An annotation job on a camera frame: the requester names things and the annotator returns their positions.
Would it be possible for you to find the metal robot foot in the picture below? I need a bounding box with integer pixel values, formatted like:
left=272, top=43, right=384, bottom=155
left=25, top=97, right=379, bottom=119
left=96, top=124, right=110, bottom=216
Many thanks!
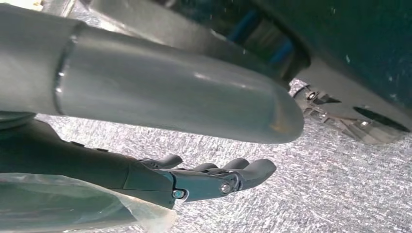
left=291, top=80, right=411, bottom=145

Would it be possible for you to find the dark grey robot leg shell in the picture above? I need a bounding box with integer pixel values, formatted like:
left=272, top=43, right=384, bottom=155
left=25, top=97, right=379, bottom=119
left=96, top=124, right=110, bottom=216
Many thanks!
left=88, top=0, right=412, bottom=131

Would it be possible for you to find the clear plastic wrist cover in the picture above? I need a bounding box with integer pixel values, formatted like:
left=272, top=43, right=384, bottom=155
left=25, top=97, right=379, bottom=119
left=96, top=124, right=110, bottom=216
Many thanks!
left=0, top=172, right=178, bottom=233

